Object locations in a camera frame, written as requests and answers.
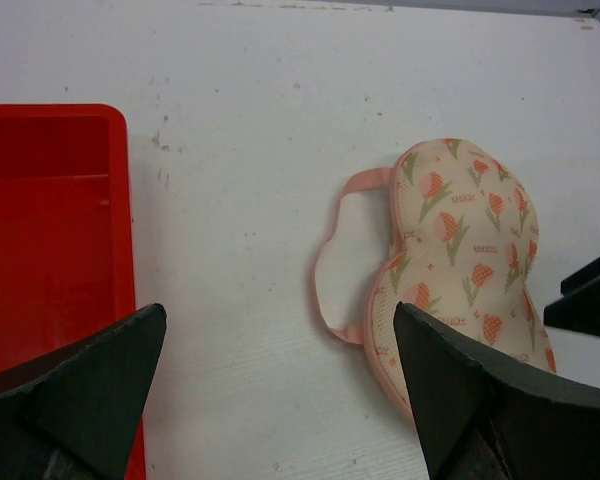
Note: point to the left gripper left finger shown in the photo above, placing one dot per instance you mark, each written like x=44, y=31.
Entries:
x=74, y=413

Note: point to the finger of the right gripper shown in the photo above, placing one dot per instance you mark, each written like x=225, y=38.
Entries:
x=578, y=308

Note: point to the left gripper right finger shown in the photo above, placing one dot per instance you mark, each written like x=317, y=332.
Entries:
x=481, y=414

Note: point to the floral mesh laundry bag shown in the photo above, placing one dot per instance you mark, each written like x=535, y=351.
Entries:
x=465, y=235

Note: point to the red plastic tray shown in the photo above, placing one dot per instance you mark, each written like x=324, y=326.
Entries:
x=66, y=257

